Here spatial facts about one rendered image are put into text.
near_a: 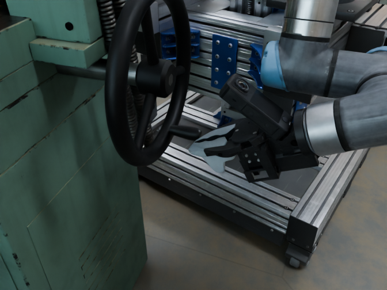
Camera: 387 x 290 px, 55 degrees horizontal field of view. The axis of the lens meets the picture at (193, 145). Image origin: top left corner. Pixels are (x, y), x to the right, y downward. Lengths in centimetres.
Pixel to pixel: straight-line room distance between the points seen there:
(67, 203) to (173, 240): 68
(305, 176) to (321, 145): 84
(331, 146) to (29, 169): 47
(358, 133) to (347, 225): 105
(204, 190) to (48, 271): 70
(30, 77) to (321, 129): 44
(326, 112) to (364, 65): 11
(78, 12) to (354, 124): 40
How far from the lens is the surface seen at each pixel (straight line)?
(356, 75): 59
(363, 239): 152
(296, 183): 134
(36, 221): 71
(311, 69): 59
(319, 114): 53
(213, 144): 60
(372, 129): 52
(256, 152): 56
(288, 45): 60
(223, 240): 139
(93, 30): 58
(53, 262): 80
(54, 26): 60
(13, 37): 60
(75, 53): 58
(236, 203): 128
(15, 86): 61
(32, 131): 65
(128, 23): 49
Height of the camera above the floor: 107
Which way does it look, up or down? 36 degrees down
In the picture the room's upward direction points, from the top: straight up
